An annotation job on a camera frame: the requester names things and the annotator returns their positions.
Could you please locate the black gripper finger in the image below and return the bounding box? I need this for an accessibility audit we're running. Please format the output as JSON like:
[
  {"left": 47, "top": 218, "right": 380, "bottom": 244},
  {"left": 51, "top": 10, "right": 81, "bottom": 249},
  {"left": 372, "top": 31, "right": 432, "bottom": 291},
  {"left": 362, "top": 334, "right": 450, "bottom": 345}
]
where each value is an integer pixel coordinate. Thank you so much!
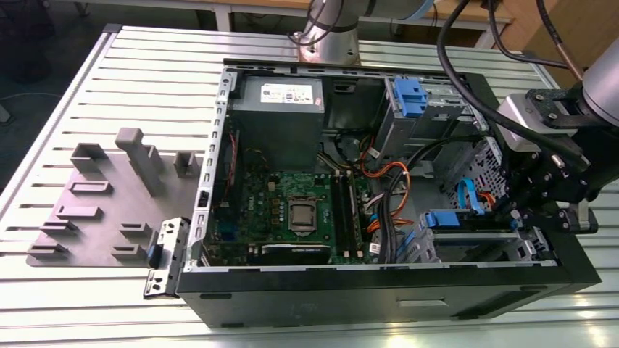
[
  {"left": 514, "top": 202, "right": 600, "bottom": 235},
  {"left": 501, "top": 148, "right": 552, "bottom": 222}
]

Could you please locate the metal disk bay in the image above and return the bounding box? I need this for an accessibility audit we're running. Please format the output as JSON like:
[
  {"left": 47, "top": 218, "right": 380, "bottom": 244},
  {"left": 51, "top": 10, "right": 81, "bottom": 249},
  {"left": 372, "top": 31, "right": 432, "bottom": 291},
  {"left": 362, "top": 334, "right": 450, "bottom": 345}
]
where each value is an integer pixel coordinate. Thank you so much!
[{"left": 417, "top": 208, "right": 557, "bottom": 264}]

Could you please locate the metal drive cage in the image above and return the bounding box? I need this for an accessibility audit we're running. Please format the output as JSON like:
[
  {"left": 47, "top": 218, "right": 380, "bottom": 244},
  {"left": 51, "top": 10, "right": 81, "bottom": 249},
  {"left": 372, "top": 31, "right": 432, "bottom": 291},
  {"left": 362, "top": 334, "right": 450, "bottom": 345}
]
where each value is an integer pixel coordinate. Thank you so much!
[{"left": 374, "top": 75, "right": 486, "bottom": 162}]

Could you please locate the blue plastic drive latch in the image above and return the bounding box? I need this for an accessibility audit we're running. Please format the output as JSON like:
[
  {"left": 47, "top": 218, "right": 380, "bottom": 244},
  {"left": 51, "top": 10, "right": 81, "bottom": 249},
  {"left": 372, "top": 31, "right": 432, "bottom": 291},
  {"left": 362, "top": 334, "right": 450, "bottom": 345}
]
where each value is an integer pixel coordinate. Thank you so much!
[{"left": 392, "top": 77, "right": 430, "bottom": 119}]

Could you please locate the black RAM slot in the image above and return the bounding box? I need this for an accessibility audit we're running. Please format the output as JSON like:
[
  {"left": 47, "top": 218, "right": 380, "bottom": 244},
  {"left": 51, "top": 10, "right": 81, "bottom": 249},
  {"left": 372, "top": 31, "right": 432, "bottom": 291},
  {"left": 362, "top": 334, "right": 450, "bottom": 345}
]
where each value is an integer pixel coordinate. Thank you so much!
[
  {"left": 345, "top": 172, "right": 366, "bottom": 259},
  {"left": 332, "top": 170, "right": 353, "bottom": 259}
]

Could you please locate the brown wooden cabinet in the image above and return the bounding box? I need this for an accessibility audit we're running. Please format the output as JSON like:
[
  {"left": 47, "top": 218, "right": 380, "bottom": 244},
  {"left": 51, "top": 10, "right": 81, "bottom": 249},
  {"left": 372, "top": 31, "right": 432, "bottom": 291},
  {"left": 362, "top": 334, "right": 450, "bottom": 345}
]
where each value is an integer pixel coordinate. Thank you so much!
[{"left": 494, "top": 0, "right": 619, "bottom": 99}]

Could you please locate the wooden desk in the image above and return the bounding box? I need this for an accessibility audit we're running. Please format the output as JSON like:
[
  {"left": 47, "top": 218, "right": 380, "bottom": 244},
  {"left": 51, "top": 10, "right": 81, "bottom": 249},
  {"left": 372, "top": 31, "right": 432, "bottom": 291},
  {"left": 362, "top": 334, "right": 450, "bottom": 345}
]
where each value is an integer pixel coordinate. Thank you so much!
[{"left": 424, "top": 0, "right": 514, "bottom": 50}]

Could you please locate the silver CPU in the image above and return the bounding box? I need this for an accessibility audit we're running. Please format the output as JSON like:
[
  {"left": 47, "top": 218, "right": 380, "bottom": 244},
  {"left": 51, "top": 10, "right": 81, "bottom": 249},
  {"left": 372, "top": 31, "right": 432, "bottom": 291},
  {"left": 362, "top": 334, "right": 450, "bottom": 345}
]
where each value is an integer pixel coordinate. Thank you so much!
[{"left": 289, "top": 202, "right": 316, "bottom": 224}]

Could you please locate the CPU socket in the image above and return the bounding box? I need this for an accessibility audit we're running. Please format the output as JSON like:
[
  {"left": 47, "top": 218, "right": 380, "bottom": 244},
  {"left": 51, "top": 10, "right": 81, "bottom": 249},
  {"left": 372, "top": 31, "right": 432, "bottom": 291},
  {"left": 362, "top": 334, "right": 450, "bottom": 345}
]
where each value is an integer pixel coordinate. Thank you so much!
[{"left": 284, "top": 194, "right": 324, "bottom": 235}]

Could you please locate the black PC case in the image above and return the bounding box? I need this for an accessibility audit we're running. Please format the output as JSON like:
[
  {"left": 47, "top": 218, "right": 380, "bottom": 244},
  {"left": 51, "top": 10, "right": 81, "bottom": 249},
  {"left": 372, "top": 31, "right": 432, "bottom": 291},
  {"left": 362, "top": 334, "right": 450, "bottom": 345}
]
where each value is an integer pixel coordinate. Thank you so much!
[{"left": 176, "top": 57, "right": 602, "bottom": 329}]

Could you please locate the grey power supply unit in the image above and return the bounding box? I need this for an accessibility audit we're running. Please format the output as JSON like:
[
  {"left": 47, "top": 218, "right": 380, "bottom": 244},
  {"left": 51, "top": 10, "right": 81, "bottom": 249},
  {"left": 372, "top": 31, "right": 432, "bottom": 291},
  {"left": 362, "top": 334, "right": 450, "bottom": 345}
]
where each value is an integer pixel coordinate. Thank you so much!
[{"left": 226, "top": 75, "right": 325, "bottom": 173}]

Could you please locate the black graphics card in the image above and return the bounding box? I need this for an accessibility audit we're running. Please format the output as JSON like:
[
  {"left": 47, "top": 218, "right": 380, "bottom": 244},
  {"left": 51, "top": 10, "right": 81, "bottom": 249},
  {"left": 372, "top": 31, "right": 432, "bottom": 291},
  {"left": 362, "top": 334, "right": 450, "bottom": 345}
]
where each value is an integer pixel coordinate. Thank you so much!
[{"left": 244, "top": 241, "right": 333, "bottom": 266}]

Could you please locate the green motherboard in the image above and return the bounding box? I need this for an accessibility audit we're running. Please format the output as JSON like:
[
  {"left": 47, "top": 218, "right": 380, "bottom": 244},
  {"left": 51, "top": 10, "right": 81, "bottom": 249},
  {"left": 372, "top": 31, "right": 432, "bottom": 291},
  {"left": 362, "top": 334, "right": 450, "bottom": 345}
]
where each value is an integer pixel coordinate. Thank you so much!
[{"left": 202, "top": 170, "right": 377, "bottom": 266}]

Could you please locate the grey parts rack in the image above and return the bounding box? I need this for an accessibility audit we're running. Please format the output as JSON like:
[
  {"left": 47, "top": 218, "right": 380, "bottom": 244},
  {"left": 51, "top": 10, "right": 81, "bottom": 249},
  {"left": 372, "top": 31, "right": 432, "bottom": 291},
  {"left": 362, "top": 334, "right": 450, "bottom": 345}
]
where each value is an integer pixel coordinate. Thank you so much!
[{"left": 26, "top": 126, "right": 206, "bottom": 270}]

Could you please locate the red black power wire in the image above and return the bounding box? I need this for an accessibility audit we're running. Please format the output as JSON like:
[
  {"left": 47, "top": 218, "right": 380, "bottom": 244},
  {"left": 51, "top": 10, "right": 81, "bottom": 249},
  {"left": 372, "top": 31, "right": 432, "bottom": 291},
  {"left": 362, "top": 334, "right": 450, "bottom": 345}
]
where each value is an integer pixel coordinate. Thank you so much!
[{"left": 477, "top": 190, "right": 506, "bottom": 213}]

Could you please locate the blue data wire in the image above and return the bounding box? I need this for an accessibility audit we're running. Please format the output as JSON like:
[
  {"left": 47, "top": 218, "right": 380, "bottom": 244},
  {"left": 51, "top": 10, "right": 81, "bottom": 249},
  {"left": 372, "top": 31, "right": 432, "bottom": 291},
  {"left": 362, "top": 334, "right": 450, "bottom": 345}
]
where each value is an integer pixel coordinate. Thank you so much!
[{"left": 454, "top": 177, "right": 486, "bottom": 215}]

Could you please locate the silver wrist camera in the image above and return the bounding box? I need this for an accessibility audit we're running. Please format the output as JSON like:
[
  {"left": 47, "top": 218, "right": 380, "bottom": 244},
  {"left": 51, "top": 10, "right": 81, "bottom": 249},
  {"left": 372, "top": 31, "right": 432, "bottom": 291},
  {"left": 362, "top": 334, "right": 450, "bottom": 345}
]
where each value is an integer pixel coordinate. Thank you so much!
[{"left": 496, "top": 93, "right": 540, "bottom": 154}]

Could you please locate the black camera bracket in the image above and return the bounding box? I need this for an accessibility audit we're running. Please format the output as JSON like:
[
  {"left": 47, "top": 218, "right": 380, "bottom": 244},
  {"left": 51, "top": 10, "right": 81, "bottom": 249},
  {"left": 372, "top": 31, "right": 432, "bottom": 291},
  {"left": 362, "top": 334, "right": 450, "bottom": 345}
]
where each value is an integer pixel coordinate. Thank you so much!
[{"left": 524, "top": 86, "right": 584, "bottom": 131}]

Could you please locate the orange power wire bundle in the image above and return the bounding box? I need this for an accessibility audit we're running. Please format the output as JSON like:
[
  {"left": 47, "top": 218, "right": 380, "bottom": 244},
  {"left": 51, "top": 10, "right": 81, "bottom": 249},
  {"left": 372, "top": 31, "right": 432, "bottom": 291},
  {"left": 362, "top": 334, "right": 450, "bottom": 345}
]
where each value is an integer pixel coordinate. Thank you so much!
[{"left": 360, "top": 161, "right": 413, "bottom": 233}]

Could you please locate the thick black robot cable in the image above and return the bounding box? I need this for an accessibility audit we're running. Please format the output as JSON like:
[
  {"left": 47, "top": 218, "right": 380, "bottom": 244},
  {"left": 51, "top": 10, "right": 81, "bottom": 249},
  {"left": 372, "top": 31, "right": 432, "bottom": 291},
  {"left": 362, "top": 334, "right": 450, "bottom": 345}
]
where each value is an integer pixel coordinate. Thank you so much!
[{"left": 436, "top": 0, "right": 589, "bottom": 164}]

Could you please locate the black cable bundle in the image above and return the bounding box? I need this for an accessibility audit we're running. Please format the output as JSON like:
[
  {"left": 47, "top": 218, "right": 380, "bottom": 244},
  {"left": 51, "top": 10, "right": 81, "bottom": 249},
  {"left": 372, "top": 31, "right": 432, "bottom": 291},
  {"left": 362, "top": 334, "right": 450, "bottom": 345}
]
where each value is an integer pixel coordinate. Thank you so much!
[{"left": 374, "top": 136, "right": 484, "bottom": 264}]

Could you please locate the copper braided robot cable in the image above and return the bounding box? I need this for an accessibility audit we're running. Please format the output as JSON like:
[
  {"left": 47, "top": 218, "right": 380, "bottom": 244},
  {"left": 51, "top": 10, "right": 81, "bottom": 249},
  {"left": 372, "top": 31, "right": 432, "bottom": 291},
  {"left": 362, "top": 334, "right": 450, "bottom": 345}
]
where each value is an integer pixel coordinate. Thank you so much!
[{"left": 538, "top": 0, "right": 585, "bottom": 79}]

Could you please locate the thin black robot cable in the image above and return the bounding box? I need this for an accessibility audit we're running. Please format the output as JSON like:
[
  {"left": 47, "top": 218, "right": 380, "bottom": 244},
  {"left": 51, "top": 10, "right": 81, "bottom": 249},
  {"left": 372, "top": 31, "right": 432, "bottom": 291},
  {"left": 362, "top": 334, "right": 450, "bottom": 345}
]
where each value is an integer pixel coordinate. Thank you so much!
[{"left": 485, "top": 0, "right": 589, "bottom": 72}]

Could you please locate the silver card retention bracket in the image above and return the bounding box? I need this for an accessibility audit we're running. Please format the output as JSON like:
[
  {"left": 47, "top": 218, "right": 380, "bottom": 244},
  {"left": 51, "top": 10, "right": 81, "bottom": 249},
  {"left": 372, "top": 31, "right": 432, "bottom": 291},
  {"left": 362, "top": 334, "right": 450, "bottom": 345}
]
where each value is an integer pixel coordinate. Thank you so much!
[{"left": 142, "top": 216, "right": 192, "bottom": 300}]

